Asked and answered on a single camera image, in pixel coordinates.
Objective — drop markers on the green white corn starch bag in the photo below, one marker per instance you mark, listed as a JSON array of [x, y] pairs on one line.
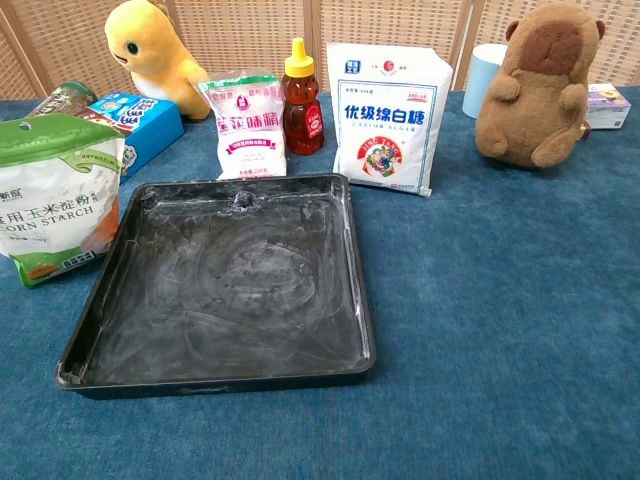
[[52, 190]]

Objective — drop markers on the black square plastic tray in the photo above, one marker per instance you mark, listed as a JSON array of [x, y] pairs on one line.
[[225, 290]]

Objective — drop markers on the white MSG seasoning bag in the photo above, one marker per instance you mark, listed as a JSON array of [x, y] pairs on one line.
[[248, 130]]

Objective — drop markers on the white castor sugar bag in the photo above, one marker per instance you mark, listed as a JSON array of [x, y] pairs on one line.
[[387, 115]]

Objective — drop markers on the bear-shaped honey bottle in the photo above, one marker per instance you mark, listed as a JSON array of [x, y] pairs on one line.
[[302, 110]]

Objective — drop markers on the blue table cloth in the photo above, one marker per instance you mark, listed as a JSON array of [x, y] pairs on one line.
[[475, 300]]

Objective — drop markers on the blue white carton box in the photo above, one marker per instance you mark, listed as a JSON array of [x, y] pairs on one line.
[[150, 125]]

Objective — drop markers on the woven rattan folding screen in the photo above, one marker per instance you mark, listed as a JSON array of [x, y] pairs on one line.
[[390, 25]]

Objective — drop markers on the light blue cylindrical cup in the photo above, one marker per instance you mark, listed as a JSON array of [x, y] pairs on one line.
[[482, 80]]

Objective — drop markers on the yellow plush dinosaur toy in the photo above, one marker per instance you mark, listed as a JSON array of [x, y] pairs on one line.
[[155, 55]]

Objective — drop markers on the brown plush capybara toy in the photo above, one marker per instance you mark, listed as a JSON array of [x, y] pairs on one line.
[[540, 95]]

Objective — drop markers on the brown glass jar green label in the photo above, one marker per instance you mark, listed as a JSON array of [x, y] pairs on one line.
[[62, 99]]

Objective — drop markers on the small purple white box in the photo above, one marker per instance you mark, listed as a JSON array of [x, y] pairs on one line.
[[607, 107]]

